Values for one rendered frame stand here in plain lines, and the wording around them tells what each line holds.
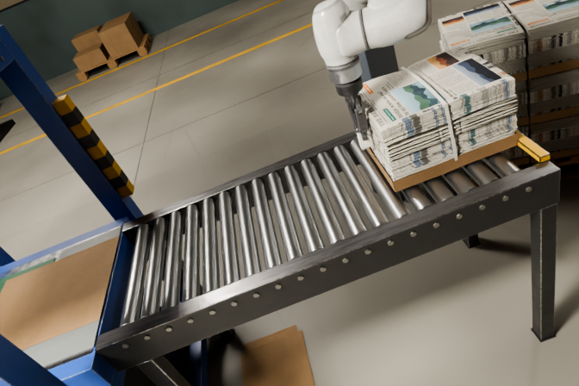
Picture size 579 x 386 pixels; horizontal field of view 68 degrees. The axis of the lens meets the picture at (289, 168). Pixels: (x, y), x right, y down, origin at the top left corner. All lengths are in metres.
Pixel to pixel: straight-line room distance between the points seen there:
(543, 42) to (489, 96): 0.83
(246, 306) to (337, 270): 0.27
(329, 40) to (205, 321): 0.82
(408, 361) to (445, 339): 0.17
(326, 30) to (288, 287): 0.68
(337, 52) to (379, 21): 0.13
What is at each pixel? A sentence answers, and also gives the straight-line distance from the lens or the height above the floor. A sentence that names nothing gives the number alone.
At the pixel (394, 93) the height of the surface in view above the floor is 1.03.
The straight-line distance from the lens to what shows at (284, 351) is 2.04.
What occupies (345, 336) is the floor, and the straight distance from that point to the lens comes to 1.99.
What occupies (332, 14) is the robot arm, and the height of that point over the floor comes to 1.33.
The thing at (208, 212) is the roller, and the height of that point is 0.80.
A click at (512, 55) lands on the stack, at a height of 0.73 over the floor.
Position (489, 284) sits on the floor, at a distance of 2.04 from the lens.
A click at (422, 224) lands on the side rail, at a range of 1.19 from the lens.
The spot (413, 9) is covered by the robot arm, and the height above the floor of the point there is 1.29.
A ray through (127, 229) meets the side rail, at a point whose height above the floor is 0.80.
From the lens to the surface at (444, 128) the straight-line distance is 1.23.
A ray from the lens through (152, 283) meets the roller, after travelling 1.41.
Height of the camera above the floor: 1.65
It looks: 34 degrees down
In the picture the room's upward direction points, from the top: 23 degrees counter-clockwise
